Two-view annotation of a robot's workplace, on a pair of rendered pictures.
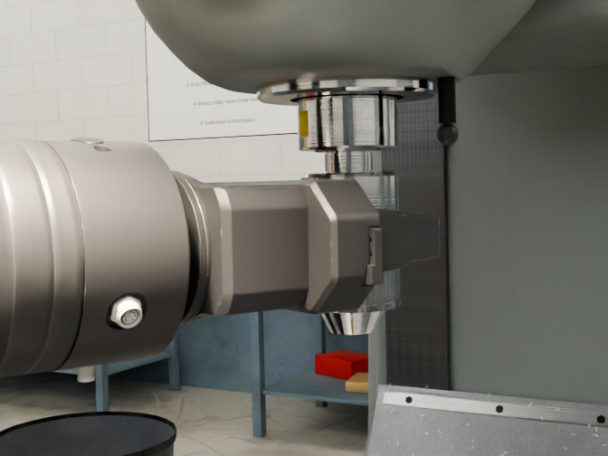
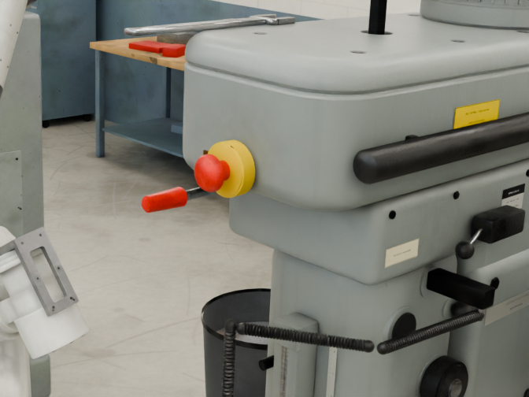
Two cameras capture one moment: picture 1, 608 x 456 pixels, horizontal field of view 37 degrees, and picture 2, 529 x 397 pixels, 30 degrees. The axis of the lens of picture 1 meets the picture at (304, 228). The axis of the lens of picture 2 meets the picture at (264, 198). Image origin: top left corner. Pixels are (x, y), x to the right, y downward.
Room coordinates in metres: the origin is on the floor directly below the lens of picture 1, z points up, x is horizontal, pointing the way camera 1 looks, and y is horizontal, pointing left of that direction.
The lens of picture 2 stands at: (-0.73, -0.21, 2.05)
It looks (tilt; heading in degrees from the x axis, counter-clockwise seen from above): 18 degrees down; 15
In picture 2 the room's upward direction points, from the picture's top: 3 degrees clockwise
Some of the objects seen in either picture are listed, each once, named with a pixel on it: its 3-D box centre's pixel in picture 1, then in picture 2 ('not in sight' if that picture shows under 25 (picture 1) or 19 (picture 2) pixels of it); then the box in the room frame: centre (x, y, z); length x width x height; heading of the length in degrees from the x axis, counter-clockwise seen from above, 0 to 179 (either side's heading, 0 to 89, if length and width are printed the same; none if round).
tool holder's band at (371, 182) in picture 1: (348, 183); not in sight; (0.44, -0.02, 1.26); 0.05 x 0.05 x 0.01
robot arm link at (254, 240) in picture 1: (179, 252); not in sight; (0.39, 0.05, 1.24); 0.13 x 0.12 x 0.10; 36
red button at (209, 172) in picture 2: not in sight; (213, 172); (0.22, 0.10, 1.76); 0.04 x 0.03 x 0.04; 61
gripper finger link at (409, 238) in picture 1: (391, 240); not in sight; (0.41, -0.04, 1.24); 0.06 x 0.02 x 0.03; 126
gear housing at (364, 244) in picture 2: not in sight; (385, 194); (0.48, -0.04, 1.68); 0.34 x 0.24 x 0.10; 151
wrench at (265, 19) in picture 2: not in sight; (212, 24); (0.36, 0.16, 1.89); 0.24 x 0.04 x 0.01; 153
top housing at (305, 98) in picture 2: not in sight; (379, 97); (0.45, -0.03, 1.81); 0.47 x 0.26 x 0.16; 151
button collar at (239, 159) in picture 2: not in sight; (230, 168); (0.24, 0.09, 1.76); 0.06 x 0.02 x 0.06; 61
